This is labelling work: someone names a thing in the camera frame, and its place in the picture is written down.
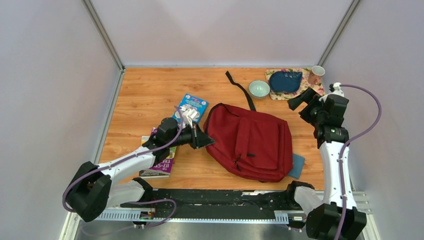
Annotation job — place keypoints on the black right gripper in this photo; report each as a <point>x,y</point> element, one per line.
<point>310,97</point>

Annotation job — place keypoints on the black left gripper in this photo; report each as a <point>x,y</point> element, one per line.
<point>201,139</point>

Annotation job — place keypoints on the red student backpack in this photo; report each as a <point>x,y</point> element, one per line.
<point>249,144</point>

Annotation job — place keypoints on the purple children's book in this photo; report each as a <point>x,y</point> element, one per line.
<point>162,169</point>

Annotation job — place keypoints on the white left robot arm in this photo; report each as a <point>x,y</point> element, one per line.
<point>96,187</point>

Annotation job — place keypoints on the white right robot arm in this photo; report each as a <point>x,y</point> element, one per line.
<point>335,216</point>

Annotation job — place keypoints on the pink mug white inside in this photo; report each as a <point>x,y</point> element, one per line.
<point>315,75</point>

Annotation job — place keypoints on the dark blue pencil pouch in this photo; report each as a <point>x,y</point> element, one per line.
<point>285,81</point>

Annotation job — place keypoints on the blue puzzle box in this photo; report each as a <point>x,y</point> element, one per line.
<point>191,101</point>

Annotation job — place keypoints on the pale blue ceramic bowl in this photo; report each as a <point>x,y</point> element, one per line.
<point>259,89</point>

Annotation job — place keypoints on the green yellow book underneath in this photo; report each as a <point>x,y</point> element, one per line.
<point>145,140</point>

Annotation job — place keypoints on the teal blue wallet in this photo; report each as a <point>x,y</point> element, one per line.
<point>298,164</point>

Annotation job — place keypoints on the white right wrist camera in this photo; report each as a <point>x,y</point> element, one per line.
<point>336,89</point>

